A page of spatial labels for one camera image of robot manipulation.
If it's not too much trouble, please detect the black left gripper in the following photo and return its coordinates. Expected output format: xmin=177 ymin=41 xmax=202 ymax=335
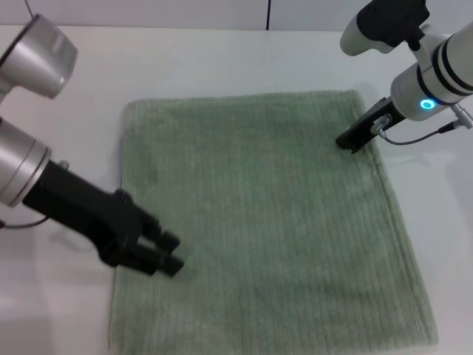
xmin=21 ymin=160 xmax=186 ymax=278

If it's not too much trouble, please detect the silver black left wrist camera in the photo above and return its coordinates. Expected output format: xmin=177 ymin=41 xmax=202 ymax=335
xmin=0 ymin=13 xmax=79 ymax=100

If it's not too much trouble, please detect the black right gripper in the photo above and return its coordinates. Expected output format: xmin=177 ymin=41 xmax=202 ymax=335
xmin=335 ymin=95 xmax=406 ymax=155

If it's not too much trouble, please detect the green ribbed towel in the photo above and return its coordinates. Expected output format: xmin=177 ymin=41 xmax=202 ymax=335
xmin=109 ymin=89 xmax=440 ymax=355

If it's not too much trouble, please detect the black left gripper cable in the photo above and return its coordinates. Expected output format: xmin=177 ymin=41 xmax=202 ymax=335
xmin=0 ymin=216 xmax=50 ymax=231

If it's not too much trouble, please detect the grey right gripper cable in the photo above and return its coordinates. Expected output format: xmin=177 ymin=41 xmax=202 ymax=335
xmin=372 ymin=104 xmax=473 ymax=146

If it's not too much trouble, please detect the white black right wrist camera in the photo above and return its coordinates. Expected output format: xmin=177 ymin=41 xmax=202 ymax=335
xmin=339 ymin=0 xmax=432 ymax=57

